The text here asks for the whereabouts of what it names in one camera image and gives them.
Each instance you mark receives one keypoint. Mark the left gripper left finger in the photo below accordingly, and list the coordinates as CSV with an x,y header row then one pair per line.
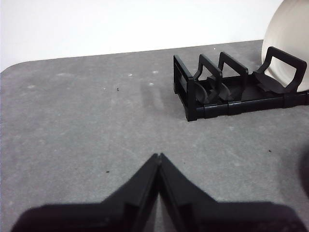
x,y
108,215

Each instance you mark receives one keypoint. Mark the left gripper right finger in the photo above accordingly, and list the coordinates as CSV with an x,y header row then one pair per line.
x,y
217,217

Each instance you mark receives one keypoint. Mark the black plastic plate rack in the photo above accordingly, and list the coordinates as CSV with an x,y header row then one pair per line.
x,y
212,112

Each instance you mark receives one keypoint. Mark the cream white round plate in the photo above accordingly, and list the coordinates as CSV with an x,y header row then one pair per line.
x,y
289,29

